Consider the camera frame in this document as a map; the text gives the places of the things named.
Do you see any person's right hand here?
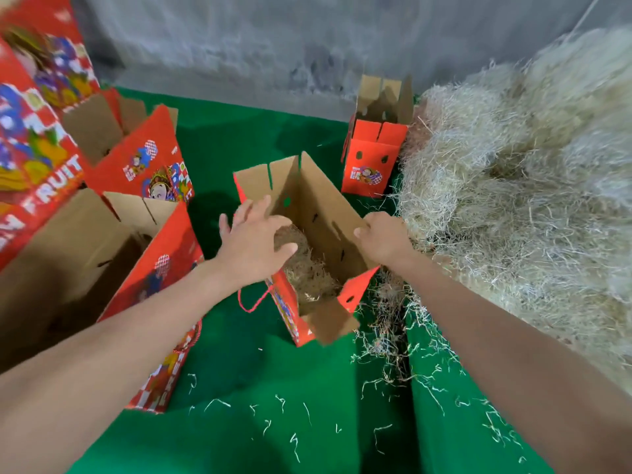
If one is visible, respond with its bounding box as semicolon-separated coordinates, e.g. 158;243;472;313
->
352;212;418;275

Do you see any person's left hand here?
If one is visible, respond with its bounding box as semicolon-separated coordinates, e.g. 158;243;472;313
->
210;195;300;292

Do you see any small straw filler clump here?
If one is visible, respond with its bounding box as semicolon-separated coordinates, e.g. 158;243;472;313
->
273;224;344;304

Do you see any red cardboard box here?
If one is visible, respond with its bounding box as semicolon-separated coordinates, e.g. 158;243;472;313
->
340;74;416;200
233;151;382;348

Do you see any pile of wood wool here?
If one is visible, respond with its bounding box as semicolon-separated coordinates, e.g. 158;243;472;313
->
357;26;632;396

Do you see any group of red boxes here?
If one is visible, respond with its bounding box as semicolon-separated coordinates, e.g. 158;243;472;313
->
0;0;205;415

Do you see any person's left forearm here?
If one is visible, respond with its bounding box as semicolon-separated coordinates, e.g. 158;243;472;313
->
0;256;238;474

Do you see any person's right forearm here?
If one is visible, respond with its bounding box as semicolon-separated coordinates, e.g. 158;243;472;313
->
390;246;632;474

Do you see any white pole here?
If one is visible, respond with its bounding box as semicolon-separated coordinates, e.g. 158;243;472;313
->
567;0;606;38

